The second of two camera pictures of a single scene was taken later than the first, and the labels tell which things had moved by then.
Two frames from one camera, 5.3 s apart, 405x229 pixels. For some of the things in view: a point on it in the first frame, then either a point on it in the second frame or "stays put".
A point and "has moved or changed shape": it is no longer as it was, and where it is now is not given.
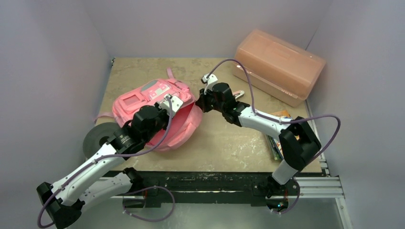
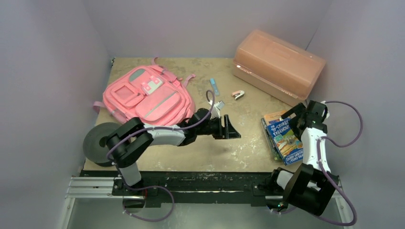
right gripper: (203, 101) → (297, 111)
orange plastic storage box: (279, 66) stays put
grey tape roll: (91, 143) stays put
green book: (277, 154) stays put
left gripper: (164, 112) → (228, 132)
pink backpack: (183, 126) has moved or changed shape
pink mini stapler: (238, 94) stays put
